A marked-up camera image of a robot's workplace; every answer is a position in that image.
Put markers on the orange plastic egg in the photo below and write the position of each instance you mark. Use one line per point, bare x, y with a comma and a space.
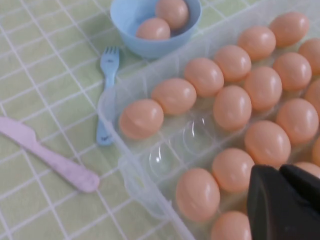
289, 29
292, 71
263, 88
232, 108
311, 52
197, 194
308, 168
172, 13
256, 43
267, 143
153, 29
317, 148
233, 170
297, 121
230, 225
141, 118
232, 63
173, 96
203, 77

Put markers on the pink plastic knife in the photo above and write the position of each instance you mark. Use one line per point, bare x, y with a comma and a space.
62, 162

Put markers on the light blue plastic bowl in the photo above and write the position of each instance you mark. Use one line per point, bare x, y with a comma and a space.
150, 47

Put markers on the green checkered tablecloth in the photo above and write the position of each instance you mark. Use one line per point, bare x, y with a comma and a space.
37, 62

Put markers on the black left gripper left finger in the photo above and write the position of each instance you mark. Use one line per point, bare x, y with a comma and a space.
270, 207

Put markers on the light blue plastic fork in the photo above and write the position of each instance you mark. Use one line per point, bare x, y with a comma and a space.
108, 67

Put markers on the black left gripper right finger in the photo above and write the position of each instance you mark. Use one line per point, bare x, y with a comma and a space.
305, 186

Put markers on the clear plastic egg box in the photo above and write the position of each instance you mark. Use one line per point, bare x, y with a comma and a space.
175, 150

